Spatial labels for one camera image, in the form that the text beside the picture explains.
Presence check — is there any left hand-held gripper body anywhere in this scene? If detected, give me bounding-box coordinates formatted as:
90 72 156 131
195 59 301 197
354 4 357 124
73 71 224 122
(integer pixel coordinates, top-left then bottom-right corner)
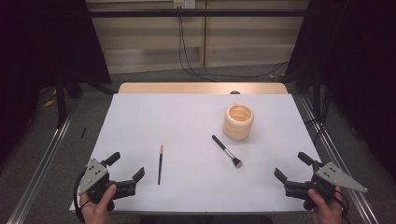
77 158 138 213

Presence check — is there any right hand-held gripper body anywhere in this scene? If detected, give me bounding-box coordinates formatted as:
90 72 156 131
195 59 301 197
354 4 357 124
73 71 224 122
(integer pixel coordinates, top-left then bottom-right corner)
284 160 369 211

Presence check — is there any thin black orange-tipped brush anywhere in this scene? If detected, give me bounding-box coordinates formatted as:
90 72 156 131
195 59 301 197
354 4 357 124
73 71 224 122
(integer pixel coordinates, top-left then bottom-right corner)
157 144 164 186

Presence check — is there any black makeup brush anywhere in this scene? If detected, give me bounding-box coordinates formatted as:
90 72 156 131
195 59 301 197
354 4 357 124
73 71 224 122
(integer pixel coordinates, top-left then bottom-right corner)
211 134 243 169

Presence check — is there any cream ribbed brush holder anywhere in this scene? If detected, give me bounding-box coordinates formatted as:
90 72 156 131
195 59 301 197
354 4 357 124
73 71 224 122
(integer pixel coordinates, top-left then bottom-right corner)
222 103 255 141

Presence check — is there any person's right hand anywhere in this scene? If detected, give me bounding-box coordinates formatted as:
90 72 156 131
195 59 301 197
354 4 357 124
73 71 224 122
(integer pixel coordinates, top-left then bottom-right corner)
307 186 345 224

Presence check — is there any person's left hand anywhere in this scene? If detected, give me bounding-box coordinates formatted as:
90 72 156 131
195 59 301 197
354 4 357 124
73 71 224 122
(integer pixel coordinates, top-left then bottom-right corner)
79 184 119 224

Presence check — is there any black metal stand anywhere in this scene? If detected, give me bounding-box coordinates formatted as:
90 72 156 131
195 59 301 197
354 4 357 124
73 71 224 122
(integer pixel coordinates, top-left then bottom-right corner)
312 66 322 120
54 70 68 129

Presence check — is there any white table mat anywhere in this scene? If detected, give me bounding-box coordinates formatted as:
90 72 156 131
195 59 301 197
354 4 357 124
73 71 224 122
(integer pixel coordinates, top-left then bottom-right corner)
68 92 344 216

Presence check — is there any person's dark clothing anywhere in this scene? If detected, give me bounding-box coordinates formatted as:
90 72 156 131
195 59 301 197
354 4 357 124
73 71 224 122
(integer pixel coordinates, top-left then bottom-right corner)
139 214 275 224

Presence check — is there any light wooden table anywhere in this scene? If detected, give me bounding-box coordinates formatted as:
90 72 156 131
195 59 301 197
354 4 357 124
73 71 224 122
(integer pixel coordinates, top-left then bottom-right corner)
118 81 289 95

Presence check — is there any dark curtain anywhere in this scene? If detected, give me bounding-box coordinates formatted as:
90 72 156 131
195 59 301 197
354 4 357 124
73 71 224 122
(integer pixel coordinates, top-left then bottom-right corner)
285 0 396 180
0 0 112 164

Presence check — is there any black horizontal bar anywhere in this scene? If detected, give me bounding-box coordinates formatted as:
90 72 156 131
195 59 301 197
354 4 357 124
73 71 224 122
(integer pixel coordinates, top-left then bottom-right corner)
88 8 307 19

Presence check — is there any right hand-held gripper cable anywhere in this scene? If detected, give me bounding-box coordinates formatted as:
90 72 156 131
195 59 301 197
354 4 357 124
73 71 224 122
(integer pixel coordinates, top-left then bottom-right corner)
333 189 352 224

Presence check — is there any hand-held gripper cable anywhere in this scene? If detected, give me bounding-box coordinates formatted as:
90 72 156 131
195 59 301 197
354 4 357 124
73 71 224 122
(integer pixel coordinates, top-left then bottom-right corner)
333 189 352 224
73 171 94 224

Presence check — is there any left hand-held gripper cable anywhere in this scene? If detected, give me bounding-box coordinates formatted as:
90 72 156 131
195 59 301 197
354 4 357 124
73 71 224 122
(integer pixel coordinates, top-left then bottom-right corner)
73 171 94 224

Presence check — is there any metal floor rail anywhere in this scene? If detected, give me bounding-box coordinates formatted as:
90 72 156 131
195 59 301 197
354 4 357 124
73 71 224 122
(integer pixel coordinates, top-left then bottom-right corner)
6 98 81 224
298 95 380 224

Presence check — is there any black floor cable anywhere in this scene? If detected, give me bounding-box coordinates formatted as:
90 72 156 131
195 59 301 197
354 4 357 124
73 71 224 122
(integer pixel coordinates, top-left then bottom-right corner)
306 90 330 145

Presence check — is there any black wall cable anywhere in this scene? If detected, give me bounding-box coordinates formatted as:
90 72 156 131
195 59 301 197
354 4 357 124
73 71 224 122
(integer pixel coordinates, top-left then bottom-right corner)
180 7 290 79
177 7 217 83

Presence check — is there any white wall outlet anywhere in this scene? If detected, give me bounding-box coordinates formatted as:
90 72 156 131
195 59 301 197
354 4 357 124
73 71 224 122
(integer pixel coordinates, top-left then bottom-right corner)
173 0 196 9

